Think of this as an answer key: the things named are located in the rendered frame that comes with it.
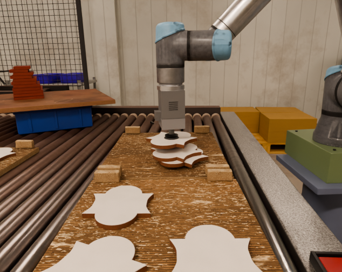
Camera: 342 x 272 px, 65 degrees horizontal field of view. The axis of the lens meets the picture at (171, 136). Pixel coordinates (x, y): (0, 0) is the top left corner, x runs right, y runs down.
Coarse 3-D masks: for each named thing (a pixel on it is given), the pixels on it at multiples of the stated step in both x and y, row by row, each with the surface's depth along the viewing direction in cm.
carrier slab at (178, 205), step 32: (96, 192) 60; (160, 192) 59; (192, 192) 59; (224, 192) 59; (64, 224) 48; (96, 224) 48; (160, 224) 48; (192, 224) 48; (224, 224) 48; (256, 224) 48; (64, 256) 41; (160, 256) 40; (256, 256) 40
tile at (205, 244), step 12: (192, 228) 45; (204, 228) 45; (216, 228) 45; (180, 240) 42; (192, 240) 42; (204, 240) 42; (216, 240) 42; (228, 240) 42; (240, 240) 42; (180, 252) 40; (192, 252) 39; (204, 252) 39; (216, 252) 39; (228, 252) 39; (240, 252) 39; (180, 264) 37; (192, 264) 37; (204, 264) 37; (216, 264) 37; (228, 264) 37; (240, 264) 37; (252, 264) 37
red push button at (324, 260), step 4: (320, 260) 40; (324, 260) 40; (328, 260) 40; (332, 260) 40; (336, 260) 40; (340, 260) 40; (324, 264) 39; (328, 264) 39; (332, 264) 39; (336, 264) 39; (340, 264) 39; (328, 268) 38; (332, 268) 38; (336, 268) 38; (340, 268) 38
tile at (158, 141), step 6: (162, 132) 83; (174, 132) 83; (180, 132) 83; (186, 132) 82; (150, 138) 77; (156, 138) 77; (162, 138) 77; (180, 138) 77; (186, 138) 76; (192, 138) 76; (156, 144) 72; (162, 144) 72; (168, 144) 72; (174, 144) 72; (180, 144) 72; (186, 144) 74
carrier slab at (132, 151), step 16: (128, 144) 92; (144, 144) 92; (208, 144) 91; (112, 160) 78; (128, 160) 78; (144, 160) 78; (208, 160) 77; (224, 160) 77; (128, 176) 67; (144, 176) 67; (160, 176) 67; (176, 176) 67; (192, 176) 67
